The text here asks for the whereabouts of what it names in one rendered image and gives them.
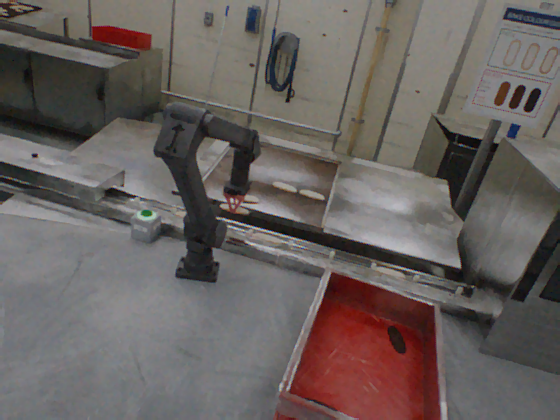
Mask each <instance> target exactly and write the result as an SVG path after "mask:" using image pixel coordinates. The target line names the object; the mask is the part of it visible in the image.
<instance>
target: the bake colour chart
mask: <svg viewBox="0 0 560 420"><path fill-rule="evenodd" d="M559 81H560V12H555V11H550V10H545V9H540V8H536V7H531V6H526V5H525V6H520V5H515V4H510V3H506V2H505V4H504V6H503V9H502V10H501V13H500V16H499V18H498V21H497V23H496V26H495V28H494V31H493V32H492V35H491V38H490V40H489V43H488V45H487V48H486V50H485V53H484V57H483V60H482V62H481V65H480V67H479V70H478V72H477V74H476V76H475V79H474V82H473V84H472V87H471V89H470V92H469V94H468V96H467V98H466V104H465V106H464V109H463V111H462V112H464V113H468V114H472V115H476V116H481V117H488V118H493V119H497V120H501V121H506V122H509V123H513V124H518V125H522V126H527V127H530V128H534V129H536V128H537V126H538V124H539V122H540V120H541V119H542V117H543V115H544V113H545V111H546V109H547V107H548V105H549V103H550V101H551V99H552V95H553V93H554V91H555V89H556V87H557V85H558V83H559Z"/></svg>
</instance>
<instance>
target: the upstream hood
mask: <svg viewBox="0 0 560 420"><path fill-rule="evenodd" d="M0 175H3V176H6V177H10V178H12V179H16V180H19V181H23V182H26V183H29V184H32V185H36V186H39V187H45V188H49V189H53V190H56V191H60V192H62V193H66V194H69V195H73V196H76V197H79V198H82V199H86V200H89V201H93V202H96V201H97V200H99V199H100V198H102V197H104V196H105V190H107V189H109V188H110V187H112V186H113V185H117V187H119V186H121V187H124V175H125V169H121V168H118V167H114V166H111V165H107V164H104V163H96V162H94V161H90V160H86V159H83V158H79V157H76V156H72V155H69V154H65V153H62V152H59V151H55V150H51V149H48V148H45V147H41V146H37V145H36V146H34V145H30V144H27V143H24V142H20V141H16V140H13V139H10V138H6V137H3V136H0Z"/></svg>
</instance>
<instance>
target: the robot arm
mask: <svg viewBox="0 0 560 420"><path fill-rule="evenodd" d="M163 119H164V122H163V125H162V127H161V130H160V133H159V135H158V137H157V139H156V142H155V144H154V147H153V150H152V151H153V153H154V156H155V157H156V158H161V159H162V160H163V161H164V163H165V164H166V165H167V166H168V168H169V170H170V172H171V174H172V178H173V181H174V183H175V185H176V187H177V190H178V192H179V195H180V197H181V200H182V202H183V205H184V207H185V209H186V211H187V213H186V214H185V216H184V218H183V224H184V229H183V235H184V237H186V238H188V239H187V245H186V249H188V251H187V253H186V256H185V257H181V258H180V259H179V262H178V264H177V267H176V270H175V277H176V278H181V279H188V280H195V281H201V282H208V283H216V282H217V280H218V275H219V270H220V262H216V261H214V257H213V250H212V248H217V249H219V247H220V246H221V245H222V243H223V241H224V239H225V236H226V233H227V224H226V223H224V222H222V220H219V219H217V216H216V214H215V212H214V211H213V210H212V208H211V206H210V203H209V199H208V196H207V193H206V190H205V186H204V183H203V181H202V177H201V174H200V171H199V167H198V164H197V159H196V153H197V149H198V148H199V146H200V144H201V143H202V141H203V139H204V138H205V137H210V138H214V139H217V140H221V141H225V142H228V143H229V147H231V148H234V149H238V150H235V151H234V153H233V159H232V167H231V174H230V180H229V181H227V182H226V183H225V184H224V186H223V195H224V197H225V200H226V202H227V204H228V207H229V209H230V212H234V213H235V211H236V210H237V209H238V208H239V207H240V205H241V204H242V202H243V201H244V199H245V196H246V195H247V193H248V192H249V190H250V186H249V184H250V183H251V182H252V180H249V179H248V174H249V167H250V164H251V163H252V162H254V161H255V160H256V159H257V158H259V156H260V155H261V149H260V147H259V134H258V130H256V129H253V128H248V127H245V126H242V125H240V124H237V123H234V122H232V121H230V120H227V119H225V118H223V117H221V116H218V115H216V114H214V113H213V112H211V111H210V110H209V109H205V108H199V107H195V106H191V105H188V104H184V103H180V102H174V103H173V104H168V105H166V107H165V108H164V111H163ZM182 131H183V133H181V132H182ZM230 197H232V199H233V204H234V206H235V208H234V209H233V208H232V205H231V201H230ZM236 199H237V200H238V203H237V201H236Z"/></svg>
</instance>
